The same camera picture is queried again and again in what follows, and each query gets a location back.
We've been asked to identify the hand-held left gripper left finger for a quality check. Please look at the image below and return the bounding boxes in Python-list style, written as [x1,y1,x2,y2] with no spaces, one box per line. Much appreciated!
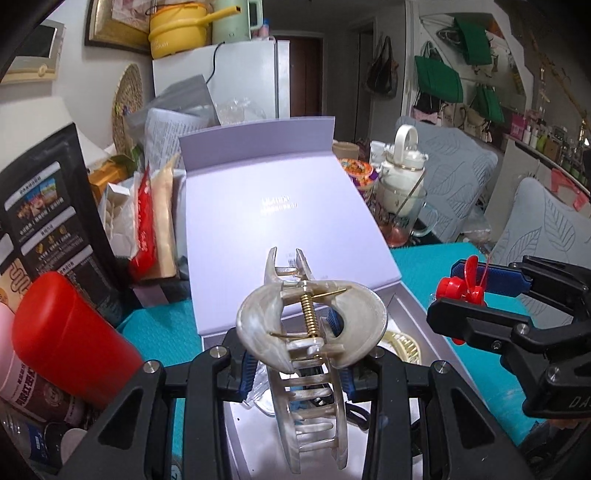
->
[55,329,260,480]

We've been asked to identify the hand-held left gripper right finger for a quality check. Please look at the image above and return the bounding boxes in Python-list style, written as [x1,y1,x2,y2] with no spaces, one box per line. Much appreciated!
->
[325,309,527,480]

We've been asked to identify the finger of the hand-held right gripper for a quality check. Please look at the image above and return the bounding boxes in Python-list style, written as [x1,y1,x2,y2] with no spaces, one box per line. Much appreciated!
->
[450,255,591,306]
[426,298,591,366]

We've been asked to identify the clear plastic clip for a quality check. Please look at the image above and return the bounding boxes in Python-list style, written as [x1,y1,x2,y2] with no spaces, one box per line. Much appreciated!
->
[242,385,278,416]

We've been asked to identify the red propeller fan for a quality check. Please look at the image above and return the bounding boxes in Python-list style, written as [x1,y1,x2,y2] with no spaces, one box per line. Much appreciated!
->
[436,255,490,346]

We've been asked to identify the pearl hair claw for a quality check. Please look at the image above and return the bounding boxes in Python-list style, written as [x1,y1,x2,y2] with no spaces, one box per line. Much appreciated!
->
[236,247,389,472]

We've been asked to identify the cream hair claw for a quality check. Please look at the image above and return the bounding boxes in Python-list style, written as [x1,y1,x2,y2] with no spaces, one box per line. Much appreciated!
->
[381,330,423,365]

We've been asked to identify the lavender gift box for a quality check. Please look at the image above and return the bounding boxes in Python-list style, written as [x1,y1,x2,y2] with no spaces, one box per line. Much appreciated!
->
[178,116,476,480]

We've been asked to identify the grey leaf-pattern cushions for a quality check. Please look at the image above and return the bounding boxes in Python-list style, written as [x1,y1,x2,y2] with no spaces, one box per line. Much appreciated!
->
[489,178,591,273]

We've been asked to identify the grey leaf-pattern chair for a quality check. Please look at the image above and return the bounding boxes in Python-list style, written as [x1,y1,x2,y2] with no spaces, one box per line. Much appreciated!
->
[413,122,499,243]

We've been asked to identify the row of shelf bottles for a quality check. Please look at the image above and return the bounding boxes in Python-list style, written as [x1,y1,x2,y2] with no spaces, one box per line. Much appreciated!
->
[508,111,591,162]

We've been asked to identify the tan paper pouch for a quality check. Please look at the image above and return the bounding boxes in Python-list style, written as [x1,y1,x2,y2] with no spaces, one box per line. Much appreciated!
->
[154,154,188,280]

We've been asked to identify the green tote bag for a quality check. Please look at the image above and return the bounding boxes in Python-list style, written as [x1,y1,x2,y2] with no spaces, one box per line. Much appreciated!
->
[414,54,464,104]
[475,85,505,123]
[455,16,492,65]

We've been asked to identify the red snack packet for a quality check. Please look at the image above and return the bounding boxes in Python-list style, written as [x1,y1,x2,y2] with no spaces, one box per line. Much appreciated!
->
[129,168,160,280]

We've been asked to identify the red canister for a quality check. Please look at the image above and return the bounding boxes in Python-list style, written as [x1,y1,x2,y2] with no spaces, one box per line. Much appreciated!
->
[11,271,146,411]

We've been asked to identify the instant noodle cup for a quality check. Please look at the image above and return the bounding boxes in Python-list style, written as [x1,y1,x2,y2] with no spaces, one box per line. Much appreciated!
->
[339,157,379,190]

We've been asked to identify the brown spice jar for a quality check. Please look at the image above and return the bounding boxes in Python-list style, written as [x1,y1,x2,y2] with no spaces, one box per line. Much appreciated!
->
[28,374,88,423]

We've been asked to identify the white blister box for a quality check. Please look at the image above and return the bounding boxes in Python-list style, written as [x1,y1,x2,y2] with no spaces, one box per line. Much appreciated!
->
[99,182,139,259]

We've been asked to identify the blue label bottle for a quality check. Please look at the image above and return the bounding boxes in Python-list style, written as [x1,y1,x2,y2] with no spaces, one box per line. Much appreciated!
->
[0,415,88,472]

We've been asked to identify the pink bottle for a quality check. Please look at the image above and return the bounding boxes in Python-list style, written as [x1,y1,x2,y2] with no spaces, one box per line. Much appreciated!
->
[0,302,42,407]

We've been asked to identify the dark hanging bag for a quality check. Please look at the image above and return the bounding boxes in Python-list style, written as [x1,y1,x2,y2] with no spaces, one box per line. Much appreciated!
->
[366,36,399,99]

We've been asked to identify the printed paper bag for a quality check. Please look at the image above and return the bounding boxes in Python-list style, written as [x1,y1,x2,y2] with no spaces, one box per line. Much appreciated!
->
[145,108,213,171]

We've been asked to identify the black printed pouch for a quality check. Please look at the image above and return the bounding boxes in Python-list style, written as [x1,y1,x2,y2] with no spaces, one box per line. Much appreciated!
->
[0,122,125,324]

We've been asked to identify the grey plastic bag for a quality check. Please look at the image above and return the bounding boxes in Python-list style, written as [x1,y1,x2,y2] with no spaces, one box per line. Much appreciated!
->
[124,74,220,139]

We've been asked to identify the dark wooden door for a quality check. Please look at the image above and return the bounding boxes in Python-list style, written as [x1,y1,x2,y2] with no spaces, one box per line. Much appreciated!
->
[277,34,324,118]

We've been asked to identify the white refrigerator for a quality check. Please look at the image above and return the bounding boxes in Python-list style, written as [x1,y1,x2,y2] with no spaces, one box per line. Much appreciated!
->
[152,37,291,121]

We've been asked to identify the round woven mat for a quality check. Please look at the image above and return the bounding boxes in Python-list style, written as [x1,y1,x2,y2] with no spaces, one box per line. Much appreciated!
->
[111,64,144,153]

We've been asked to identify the yellow pot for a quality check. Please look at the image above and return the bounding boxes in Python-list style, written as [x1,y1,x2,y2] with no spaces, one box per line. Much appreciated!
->
[148,2,241,60]

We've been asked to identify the light green kettle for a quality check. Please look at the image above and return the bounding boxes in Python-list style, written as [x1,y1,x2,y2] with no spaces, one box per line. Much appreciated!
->
[212,0,262,44]

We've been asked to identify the framed picture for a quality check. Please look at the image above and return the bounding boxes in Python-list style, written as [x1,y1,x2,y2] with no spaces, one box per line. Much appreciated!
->
[84,0,158,58]

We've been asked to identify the black power cable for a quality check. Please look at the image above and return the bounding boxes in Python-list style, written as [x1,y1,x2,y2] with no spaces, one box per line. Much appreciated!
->
[205,42,227,88]

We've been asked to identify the wall intercom panel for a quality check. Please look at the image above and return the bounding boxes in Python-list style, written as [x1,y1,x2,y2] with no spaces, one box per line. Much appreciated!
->
[0,22,65,86]

